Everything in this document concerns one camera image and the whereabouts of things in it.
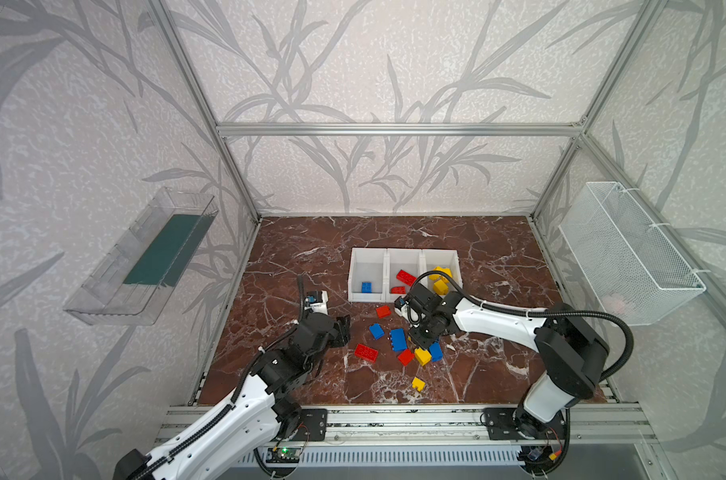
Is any blue lego stack center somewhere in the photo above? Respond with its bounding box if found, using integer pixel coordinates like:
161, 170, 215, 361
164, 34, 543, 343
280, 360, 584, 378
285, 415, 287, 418
390, 328, 408, 353

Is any right circuit board with wires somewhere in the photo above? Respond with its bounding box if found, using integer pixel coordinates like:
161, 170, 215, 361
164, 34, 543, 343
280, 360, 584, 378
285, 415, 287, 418
518, 446, 563, 477

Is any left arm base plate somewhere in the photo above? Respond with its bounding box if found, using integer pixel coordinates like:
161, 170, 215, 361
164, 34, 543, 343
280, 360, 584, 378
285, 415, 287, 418
277, 408, 329, 442

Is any pink object in basket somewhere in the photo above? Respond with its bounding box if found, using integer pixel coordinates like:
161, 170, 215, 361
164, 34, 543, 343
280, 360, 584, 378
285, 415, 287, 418
601, 294, 635, 318

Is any yellow lego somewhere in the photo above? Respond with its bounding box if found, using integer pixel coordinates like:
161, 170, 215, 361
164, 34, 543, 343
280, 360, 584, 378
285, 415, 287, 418
433, 280, 450, 295
429, 267, 453, 281
414, 348, 432, 367

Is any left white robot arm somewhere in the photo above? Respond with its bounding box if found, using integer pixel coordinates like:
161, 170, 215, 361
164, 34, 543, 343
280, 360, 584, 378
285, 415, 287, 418
113, 311, 351, 479

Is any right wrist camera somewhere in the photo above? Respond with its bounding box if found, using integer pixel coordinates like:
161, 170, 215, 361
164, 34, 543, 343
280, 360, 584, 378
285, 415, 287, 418
393, 296, 411, 321

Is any small red lego top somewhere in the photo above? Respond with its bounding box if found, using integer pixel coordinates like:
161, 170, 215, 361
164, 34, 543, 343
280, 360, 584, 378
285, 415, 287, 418
376, 306, 391, 318

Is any yellow lego front alone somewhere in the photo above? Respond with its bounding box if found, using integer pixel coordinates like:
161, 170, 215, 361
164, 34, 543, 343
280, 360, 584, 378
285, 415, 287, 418
411, 377, 426, 392

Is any blue lego left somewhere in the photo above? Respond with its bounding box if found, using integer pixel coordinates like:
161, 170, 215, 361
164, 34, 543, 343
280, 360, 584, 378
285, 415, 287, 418
369, 323, 385, 340

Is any blue lego lower right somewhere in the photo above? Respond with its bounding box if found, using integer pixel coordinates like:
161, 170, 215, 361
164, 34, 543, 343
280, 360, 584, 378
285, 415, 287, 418
428, 342, 444, 362

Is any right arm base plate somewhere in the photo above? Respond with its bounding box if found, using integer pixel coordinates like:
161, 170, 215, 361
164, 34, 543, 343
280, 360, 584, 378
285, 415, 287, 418
480, 406, 570, 441

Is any white bin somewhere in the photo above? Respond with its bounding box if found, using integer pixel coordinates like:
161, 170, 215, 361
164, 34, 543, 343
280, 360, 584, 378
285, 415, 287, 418
419, 249, 463, 296
385, 248, 427, 304
348, 248, 388, 303

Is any aluminium front rail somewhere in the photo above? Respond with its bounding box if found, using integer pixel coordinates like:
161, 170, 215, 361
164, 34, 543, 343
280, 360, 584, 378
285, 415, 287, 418
311, 403, 658, 446

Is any middle white bin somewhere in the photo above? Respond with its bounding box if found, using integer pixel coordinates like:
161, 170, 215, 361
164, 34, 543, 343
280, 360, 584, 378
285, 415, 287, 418
385, 248, 427, 304

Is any white wire mesh basket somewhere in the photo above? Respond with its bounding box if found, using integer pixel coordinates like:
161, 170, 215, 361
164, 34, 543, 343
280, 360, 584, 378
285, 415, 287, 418
559, 182, 707, 326

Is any right white bin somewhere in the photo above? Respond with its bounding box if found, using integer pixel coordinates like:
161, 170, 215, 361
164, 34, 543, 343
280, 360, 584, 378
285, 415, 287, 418
419, 249, 463, 296

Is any clear plastic wall shelf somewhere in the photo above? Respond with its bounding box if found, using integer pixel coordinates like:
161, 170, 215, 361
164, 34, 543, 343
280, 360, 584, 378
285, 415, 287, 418
63, 187, 219, 326

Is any long red lego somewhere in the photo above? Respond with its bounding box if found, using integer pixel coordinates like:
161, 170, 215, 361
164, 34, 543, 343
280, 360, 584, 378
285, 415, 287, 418
354, 344, 379, 363

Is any left white bin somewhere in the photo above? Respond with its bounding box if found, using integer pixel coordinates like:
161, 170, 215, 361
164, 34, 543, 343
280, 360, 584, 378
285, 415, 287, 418
348, 248, 388, 303

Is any green circuit board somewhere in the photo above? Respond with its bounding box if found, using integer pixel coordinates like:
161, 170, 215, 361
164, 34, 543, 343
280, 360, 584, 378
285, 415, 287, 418
265, 447, 303, 465

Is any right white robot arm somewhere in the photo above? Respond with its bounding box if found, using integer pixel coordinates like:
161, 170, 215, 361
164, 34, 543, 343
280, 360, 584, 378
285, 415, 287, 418
394, 270, 635, 439

